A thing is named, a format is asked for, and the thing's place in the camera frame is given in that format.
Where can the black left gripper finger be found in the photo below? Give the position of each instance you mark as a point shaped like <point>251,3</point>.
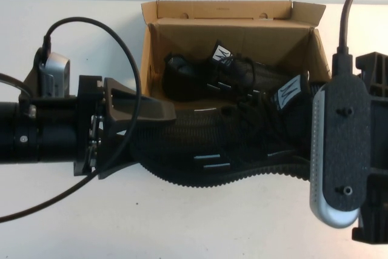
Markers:
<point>157,112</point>

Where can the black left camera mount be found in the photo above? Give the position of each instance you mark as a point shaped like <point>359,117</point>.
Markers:
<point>28,86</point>

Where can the black mesh sneaker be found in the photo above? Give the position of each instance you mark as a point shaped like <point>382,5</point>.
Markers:
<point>188,137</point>
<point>182,86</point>

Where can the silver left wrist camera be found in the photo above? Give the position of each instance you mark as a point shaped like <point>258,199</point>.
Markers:
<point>56,74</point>

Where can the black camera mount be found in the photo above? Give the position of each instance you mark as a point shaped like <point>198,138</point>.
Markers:
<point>342,150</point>
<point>28,86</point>

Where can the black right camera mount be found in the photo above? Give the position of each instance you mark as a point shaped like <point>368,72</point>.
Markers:
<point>342,150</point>

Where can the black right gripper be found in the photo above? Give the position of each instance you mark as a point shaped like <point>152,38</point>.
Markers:
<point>379,137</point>

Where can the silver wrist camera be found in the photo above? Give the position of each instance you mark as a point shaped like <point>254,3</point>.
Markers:
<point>316,150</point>
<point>56,74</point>

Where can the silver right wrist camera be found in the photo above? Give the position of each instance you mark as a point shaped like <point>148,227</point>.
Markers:
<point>316,150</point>

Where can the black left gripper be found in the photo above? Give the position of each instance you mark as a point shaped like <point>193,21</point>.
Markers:
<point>60,137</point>

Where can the brown cardboard shoe box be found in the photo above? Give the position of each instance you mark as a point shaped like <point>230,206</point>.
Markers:
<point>242,28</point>

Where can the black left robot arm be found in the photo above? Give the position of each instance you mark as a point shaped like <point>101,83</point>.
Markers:
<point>15,125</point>

